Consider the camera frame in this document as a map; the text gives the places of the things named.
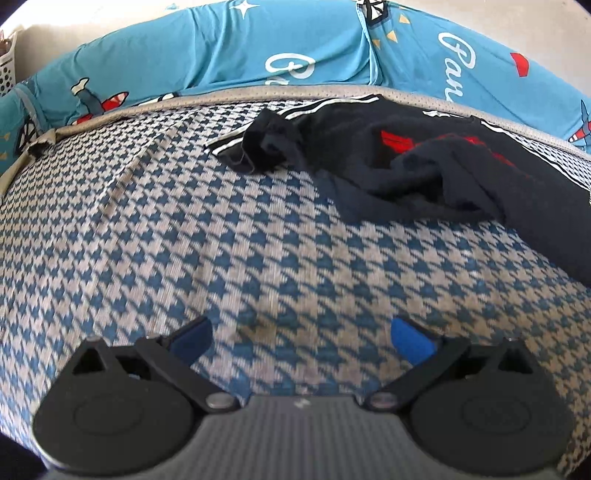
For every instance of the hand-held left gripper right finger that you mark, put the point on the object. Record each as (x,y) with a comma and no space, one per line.
(411,344)

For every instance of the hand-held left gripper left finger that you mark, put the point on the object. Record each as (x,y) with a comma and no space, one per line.
(191,340)

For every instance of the black t-shirt with red print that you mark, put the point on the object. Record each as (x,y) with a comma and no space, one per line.
(369,184)

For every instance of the houndstooth bed mattress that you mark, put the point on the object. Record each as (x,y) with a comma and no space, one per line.
(184,230)

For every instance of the white perforated basket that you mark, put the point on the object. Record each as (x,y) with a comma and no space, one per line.
(7,69)

